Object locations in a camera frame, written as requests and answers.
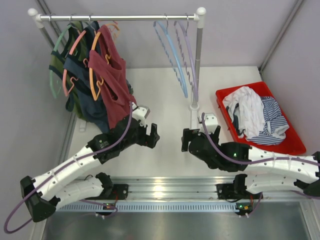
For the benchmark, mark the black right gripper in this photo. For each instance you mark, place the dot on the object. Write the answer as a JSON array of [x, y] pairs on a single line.
[[188, 134]]

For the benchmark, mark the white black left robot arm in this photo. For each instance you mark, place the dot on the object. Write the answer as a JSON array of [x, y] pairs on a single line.
[[53, 190]]

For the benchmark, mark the maroon tank top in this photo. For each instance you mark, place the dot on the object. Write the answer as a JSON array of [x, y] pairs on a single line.
[[116, 97]]

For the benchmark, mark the metal clothes rack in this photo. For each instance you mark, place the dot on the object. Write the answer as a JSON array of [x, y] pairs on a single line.
[[198, 17]]

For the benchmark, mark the olive green tank top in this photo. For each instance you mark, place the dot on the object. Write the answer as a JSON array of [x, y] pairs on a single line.
[[73, 102]]

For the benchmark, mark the red plastic tray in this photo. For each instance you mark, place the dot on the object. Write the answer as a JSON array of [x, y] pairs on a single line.
[[291, 144]]

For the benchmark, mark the blue white striped garment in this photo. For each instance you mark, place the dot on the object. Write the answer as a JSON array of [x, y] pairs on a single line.
[[275, 127]]

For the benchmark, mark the green hanger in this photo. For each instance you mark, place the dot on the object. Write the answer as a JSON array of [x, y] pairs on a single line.
[[57, 61]]

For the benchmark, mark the lilac purple hanger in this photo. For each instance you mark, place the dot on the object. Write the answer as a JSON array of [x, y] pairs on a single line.
[[187, 60]]

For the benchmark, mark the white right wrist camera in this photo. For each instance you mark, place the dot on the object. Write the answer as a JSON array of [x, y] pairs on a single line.
[[210, 121]]

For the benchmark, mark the pink hanger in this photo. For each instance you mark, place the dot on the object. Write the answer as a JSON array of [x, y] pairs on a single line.
[[67, 65]]

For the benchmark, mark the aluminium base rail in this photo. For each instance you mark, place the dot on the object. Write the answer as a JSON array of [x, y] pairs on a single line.
[[177, 188]]

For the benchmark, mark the light blue hanger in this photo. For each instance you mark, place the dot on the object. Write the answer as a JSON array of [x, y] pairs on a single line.
[[171, 53]]

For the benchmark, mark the white printed tank top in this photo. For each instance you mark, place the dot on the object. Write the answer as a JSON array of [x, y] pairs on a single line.
[[246, 111]]

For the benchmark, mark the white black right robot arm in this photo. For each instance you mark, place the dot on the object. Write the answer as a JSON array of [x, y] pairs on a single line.
[[256, 170]]

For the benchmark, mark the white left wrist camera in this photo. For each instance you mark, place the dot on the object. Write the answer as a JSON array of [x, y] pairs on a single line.
[[140, 113]]

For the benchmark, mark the navy blue tank top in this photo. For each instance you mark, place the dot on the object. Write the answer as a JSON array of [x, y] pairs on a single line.
[[94, 111]]

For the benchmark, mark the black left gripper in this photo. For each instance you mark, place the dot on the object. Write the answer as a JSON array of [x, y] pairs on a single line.
[[147, 140]]

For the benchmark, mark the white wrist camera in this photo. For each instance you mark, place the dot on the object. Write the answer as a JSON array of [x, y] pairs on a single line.
[[210, 121], [140, 113]]

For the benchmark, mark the perforated light blue cable duct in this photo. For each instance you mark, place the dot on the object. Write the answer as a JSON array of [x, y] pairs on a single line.
[[157, 207]]

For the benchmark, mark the orange hanger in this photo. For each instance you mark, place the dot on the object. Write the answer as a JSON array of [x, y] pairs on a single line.
[[104, 59]]

